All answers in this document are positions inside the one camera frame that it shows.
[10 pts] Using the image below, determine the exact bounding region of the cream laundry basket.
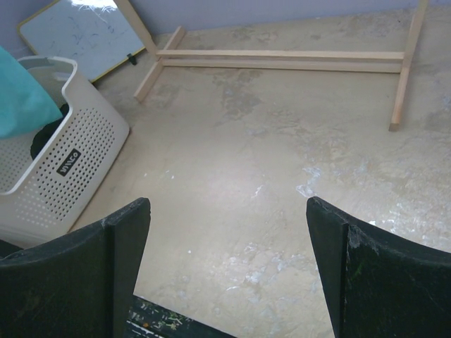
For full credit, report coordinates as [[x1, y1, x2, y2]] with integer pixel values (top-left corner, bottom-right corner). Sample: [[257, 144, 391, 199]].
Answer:
[[1, 56, 130, 248]]

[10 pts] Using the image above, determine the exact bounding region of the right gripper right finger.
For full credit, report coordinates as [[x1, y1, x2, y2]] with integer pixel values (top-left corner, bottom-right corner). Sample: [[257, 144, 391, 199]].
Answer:
[[306, 197, 450, 337]]

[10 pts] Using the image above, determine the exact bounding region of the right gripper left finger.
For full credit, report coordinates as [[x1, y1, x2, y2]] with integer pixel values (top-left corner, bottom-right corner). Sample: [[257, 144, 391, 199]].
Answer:
[[1, 198, 151, 337]]

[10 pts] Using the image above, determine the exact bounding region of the small whiteboard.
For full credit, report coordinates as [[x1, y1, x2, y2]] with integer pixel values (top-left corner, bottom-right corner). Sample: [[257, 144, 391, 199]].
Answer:
[[18, 1, 145, 82]]

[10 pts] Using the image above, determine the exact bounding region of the wooden clothes rack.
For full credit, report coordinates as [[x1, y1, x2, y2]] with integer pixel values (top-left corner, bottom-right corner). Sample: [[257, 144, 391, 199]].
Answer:
[[115, 1, 429, 132]]

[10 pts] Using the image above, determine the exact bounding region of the black t shirt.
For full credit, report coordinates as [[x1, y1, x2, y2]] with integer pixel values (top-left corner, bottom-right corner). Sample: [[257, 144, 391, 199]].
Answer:
[[30, 103, 70, 160]]

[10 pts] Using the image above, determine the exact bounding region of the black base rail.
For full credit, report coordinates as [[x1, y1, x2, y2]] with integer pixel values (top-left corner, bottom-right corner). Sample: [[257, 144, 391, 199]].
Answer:
[[123, 296, 232, 338]]

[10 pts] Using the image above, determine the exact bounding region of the teal t shirt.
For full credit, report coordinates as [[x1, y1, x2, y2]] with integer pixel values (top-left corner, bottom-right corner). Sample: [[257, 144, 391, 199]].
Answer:
[[1, 49, 63, 139]]

